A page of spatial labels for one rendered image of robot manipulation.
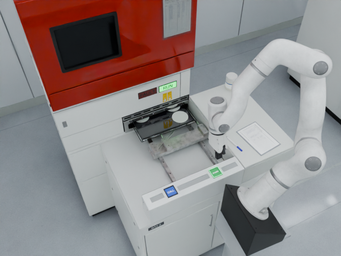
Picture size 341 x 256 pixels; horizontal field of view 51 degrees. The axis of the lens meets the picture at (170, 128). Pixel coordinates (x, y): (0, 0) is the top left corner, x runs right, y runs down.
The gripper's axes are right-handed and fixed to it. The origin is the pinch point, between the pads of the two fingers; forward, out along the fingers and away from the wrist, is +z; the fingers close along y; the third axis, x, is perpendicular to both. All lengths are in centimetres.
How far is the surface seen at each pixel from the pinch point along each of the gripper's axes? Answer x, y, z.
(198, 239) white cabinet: -10, -11, 75
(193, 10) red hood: 13, -42, -57
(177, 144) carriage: -5.9, -36.7, 16.3
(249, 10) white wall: 176, -217, 28
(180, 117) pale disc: 5, -53, 11
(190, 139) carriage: 2.7, -36.3, 16.3
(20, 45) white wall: -70, -211, -1
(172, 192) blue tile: -25.6, -2.8, 14.8
